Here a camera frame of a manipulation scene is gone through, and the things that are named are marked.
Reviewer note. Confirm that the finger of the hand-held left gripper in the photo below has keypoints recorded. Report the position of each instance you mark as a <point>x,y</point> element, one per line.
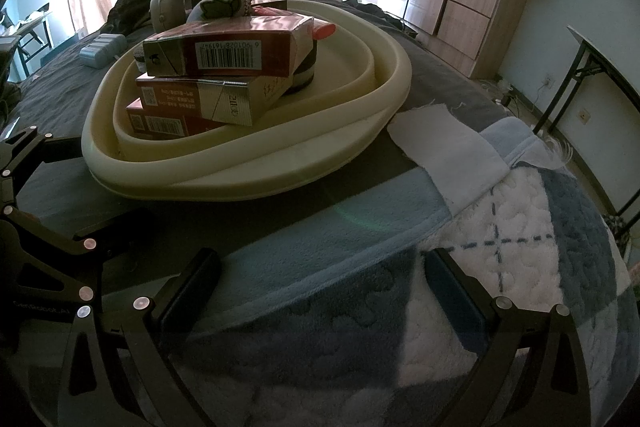
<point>30,152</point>
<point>60,252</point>

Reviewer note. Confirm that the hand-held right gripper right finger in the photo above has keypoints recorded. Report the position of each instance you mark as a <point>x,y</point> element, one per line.
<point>457,302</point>

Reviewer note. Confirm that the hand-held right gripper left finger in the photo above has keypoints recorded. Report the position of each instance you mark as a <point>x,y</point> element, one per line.
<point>190,287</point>

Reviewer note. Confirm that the dark red barcode box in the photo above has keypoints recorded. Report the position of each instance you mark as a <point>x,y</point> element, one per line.
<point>160,125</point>

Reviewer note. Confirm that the cream collapsible basin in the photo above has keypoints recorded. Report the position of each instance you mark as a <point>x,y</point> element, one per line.
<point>250,167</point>

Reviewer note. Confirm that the white and red handwritten box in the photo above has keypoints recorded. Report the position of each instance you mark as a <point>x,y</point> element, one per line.
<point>225,104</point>

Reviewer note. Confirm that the red box white stripe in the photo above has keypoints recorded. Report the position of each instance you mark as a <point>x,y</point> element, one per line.
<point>225,42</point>

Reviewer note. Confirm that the grey bed sheet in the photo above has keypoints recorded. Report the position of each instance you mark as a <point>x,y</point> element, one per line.
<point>60,107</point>

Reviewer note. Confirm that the blue white patchwork blanket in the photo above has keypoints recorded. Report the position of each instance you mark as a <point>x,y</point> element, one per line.
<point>400,282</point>

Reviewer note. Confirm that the black chair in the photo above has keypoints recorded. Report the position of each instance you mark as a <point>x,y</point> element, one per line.
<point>30,37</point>

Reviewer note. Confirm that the light blue case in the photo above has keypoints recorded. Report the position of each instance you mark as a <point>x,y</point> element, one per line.
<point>102,50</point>

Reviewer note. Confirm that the white cloth piece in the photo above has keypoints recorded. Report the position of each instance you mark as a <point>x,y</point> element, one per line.
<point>440,147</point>

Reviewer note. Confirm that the beige headphones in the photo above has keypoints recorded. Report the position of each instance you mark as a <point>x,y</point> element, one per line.
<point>167,4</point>

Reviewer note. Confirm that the flat red box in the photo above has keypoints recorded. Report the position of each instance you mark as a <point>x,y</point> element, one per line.
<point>270,3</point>

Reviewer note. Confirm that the black leg folding table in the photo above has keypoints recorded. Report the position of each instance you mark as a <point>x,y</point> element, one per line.
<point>600,57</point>

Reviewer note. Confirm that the small red cylinder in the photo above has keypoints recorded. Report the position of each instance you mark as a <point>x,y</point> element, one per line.
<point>324,31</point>

